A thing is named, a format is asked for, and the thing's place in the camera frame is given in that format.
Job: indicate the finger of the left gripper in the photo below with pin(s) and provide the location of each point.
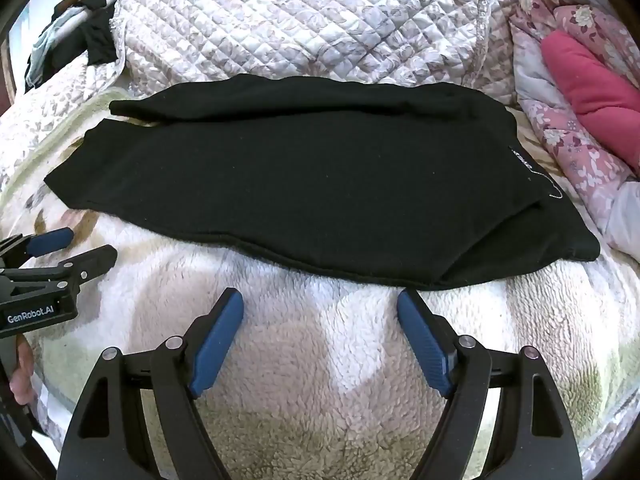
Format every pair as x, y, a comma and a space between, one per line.
73, 272
24, 247

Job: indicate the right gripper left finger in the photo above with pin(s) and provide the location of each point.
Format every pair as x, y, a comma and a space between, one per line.
182, 369

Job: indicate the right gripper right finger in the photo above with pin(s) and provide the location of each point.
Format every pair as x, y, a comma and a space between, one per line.
459, 368

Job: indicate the black pants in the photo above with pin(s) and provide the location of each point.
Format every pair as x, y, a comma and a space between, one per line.
425, 187

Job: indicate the left hand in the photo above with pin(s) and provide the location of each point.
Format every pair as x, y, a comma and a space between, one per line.
21, 379

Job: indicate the fleece floral blanket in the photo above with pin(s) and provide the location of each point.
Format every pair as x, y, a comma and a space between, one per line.
320, 382

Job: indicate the dark clothes pile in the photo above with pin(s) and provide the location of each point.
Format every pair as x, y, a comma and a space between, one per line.
83, 27

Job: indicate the white quilted bedspread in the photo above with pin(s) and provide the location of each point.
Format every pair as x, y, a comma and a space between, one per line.
162, 42

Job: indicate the pink floral comforter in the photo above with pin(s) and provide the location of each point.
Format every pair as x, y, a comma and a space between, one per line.
576, 69

